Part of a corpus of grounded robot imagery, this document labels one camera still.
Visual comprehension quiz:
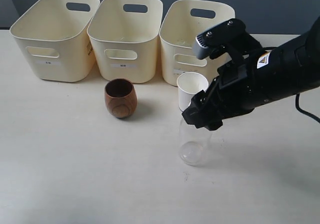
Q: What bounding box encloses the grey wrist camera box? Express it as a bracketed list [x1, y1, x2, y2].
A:
[192, 18, 250, 60]

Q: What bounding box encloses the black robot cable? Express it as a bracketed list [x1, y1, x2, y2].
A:
[294, 93, 320, 124]

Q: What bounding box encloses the left cream plastic bin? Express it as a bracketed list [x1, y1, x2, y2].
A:
[9, 0, 100, 82]

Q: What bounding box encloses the middle cream plastic bin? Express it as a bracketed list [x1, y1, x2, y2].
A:
[87, 0, 163, 83]

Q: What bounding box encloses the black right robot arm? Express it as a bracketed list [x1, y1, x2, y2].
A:
[182, 18, 320, 131]

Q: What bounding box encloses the white paper cup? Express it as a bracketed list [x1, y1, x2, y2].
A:
[176, 72, 209, 111]

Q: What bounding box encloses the right cream plastic bin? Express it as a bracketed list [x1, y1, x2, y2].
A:
[159, 0, 236, 86]

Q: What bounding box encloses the brown wooden cup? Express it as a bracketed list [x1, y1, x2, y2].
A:
[104, 78, 138, 119]

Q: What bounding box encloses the cream plastic bin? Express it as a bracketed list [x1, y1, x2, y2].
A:
[87, 0, 163, 83]
[159, 0, 236, 86]
[9, 0, 100, 82]

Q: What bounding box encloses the clear bottle white cap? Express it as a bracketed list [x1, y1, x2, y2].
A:
[178, 118, 212, 166]

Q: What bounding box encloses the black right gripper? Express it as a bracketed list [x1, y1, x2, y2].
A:
[182, 38, 263, 131]

